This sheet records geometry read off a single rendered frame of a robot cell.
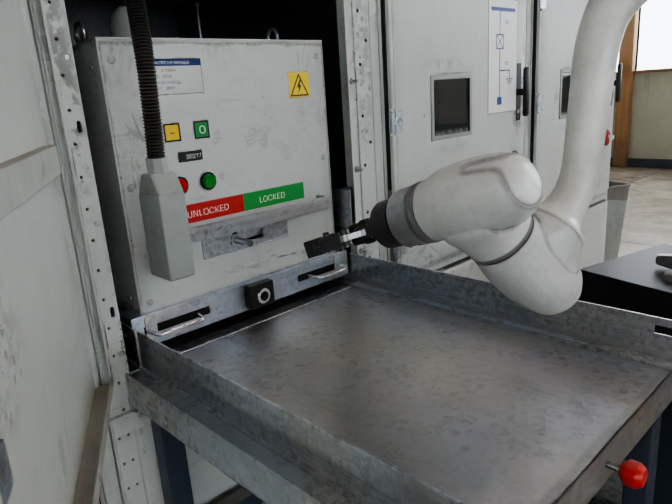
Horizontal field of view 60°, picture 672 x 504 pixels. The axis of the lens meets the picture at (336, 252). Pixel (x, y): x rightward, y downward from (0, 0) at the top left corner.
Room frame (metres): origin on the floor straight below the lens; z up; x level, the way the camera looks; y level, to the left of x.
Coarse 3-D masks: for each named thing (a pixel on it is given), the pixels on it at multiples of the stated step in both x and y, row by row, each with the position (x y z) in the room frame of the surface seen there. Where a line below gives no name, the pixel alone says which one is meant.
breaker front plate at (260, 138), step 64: (128, 64) 1.01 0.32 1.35; (256, 64) 1.19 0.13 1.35; (320, 64) 1.31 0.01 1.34; (128, 128) 1.00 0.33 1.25; (192, 128) 1.08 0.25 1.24; (256, 128) 1.18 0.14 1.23; (320, 128) 1.30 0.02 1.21; (128, 192) 0.98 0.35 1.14; (192, 192) 1.07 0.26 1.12; (320, 192) 1.29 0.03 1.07; (256, 256) 1.16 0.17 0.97
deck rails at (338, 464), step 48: (384, 288) 1.24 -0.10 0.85; (432, 288) 1.15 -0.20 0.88; (480, 288) 1.06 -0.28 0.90; (144, 336) 0.90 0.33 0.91; (576, 336) 0.92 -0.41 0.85; (624, 336) 0.87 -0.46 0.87; (192, 384) 0.80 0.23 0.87; (288, 432) 0.63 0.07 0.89; (336, 480) 0.57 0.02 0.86; (384, 480) 0.52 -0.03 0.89
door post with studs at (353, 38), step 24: (336, 0) 1.35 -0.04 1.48; (360, 0) 1.34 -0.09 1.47; (360, 24) 1.33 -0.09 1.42; (360, 48) 1.33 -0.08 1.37; (360, 72) 1.33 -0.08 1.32; (360, 96) 1.33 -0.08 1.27; (360, 120) 1.32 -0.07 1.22; (360, 144) 1.32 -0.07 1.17; (360, 168) 1.30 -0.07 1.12; (360, 192) 1.32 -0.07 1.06; (360, 216) 1.32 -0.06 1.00
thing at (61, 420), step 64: (0, 0) 0.74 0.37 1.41; (0, 64) 0.67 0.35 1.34; (0, 128) 0.62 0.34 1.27; (64, 128) 0.87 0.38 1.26; (0, 192) 0.49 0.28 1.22; (0, 256) 0.52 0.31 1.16; (64, 256) 0.82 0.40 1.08; (0, 320) 0.47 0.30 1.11; (64, 320) 0.74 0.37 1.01; (0, 384) 0.44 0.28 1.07; (64, 384) 0.66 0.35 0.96; (0, 448) 0.34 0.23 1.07; (64, 448) 0.59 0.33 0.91
